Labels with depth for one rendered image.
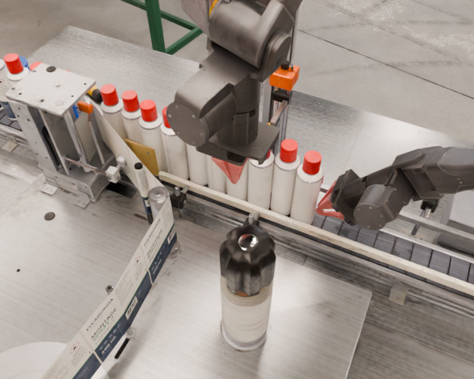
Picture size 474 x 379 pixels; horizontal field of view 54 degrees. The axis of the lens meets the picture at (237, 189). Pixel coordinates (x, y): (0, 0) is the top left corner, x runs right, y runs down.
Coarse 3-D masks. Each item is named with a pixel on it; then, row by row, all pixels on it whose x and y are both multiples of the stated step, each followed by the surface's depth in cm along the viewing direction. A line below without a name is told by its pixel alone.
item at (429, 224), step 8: (400, 216) 94; (408, 216) 93; (416, 216) 93; (416, 224) 93; (424, 224) 92; (432, 224) 92; (440, 224) 92; (440, 232) 92; (448, 232) 91; (456, 232) 91; (464, 232) 91; (464, 240) 91; (472, 240) 90
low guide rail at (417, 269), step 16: (160, 176) 107; (176, 176) 106; (208, 192) 103; (240, 208) 102; (256, 208) 100; (288, 224) 99; (304, 224) 97; (336, 240) 95; (384, 256) 93; (416, 272) 92; (432, 272) 90; (464, 288) 89
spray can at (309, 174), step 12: (312, 156) 87; (300, 168) 90; (312, 168) 87; (300, 180) 90; (312, 180) 88; (300, 192) 92; (312, 192) 91; (300, 204) 94; (312, 204) 94; (300, 216) 97; (312, 216) 99
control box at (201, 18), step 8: (184, 0) 78; (192, 0) 75; (200, 0) 72; (208, 0) 71; (216, 0) 71; (184, 8) 79; (192, 8) 76; (200, 8) 73; (208, 8) 72; (192, 16) 78; (200, 16) 75; (208, 16) 73; (200, 24) 76
